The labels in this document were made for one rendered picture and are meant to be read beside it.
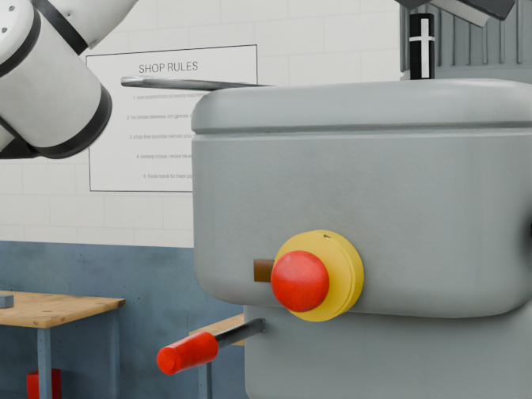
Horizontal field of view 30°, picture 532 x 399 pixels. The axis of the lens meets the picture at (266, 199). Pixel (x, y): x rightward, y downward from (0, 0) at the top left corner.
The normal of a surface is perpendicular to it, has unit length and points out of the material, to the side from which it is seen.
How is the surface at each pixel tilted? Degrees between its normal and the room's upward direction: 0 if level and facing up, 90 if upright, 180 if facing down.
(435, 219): 90
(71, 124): 120
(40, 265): 90
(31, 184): 90
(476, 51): 90
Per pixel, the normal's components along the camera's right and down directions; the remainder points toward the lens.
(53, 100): 0.56, 0.52
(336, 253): -0.45, 0.07
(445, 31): -0.65, 0.06
